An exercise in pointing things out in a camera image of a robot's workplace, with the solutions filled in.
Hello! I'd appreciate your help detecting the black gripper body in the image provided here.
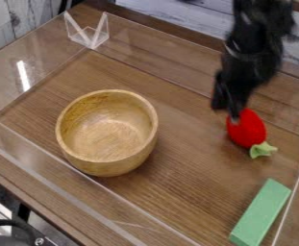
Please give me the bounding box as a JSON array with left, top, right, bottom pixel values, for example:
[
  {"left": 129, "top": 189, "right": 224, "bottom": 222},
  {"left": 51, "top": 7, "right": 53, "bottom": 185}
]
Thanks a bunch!
[{"left": 214, "top": 41, "right": 284, "bottom": 96}]

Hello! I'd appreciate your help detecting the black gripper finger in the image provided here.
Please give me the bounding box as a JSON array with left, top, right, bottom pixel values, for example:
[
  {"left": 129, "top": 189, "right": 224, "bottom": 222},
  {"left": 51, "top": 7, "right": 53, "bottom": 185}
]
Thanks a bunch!
[{"left": 212, "top": 86, "right": 252, "bottom": 124}]

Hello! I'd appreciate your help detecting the red felt strawberry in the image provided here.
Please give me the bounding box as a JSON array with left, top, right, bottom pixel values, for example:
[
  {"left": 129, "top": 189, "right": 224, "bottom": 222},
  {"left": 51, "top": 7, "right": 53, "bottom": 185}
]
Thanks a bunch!
[{"left": 226, "top": 109, "right": 278, "bottom": 159}]

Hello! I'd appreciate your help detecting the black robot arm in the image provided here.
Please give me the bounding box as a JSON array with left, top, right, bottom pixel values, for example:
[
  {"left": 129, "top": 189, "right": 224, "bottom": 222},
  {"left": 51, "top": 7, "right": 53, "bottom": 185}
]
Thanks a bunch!
[{"left": 212, "top": 0, "right": 296, "bottom": 122}]

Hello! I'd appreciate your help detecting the light wooden bowl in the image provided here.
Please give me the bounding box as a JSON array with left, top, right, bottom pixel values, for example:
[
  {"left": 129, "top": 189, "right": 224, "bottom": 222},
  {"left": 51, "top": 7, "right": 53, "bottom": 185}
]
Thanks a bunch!
[{"left": 55, "top": 89, "right": 158, "bottom": 177}]

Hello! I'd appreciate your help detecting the green foam block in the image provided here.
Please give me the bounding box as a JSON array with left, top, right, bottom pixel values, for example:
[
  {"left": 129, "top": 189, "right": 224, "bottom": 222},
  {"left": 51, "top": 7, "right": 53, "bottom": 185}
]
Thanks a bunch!
[{"left": 229, "top": 179, "right": 292, "bottom": 246}]

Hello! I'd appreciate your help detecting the black table leg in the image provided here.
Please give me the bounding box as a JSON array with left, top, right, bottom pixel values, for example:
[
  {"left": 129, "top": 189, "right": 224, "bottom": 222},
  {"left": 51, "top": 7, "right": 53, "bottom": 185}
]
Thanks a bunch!
[{"left": 17, "top": 204, "right": 31, "bottom": 221}]

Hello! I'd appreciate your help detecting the clear acrylic corner bracket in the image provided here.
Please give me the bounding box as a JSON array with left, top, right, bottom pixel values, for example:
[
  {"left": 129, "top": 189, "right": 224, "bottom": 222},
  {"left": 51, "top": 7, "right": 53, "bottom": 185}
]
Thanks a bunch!
[{"left": 63, "top": 12, "right": 110, "bottom": 50}]

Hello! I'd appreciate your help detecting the black cable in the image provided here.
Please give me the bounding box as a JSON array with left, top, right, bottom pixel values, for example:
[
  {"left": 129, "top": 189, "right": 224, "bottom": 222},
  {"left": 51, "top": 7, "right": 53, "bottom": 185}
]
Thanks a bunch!
[{"left": 0, "top": 218, "right": 42, "bottom": 246}]

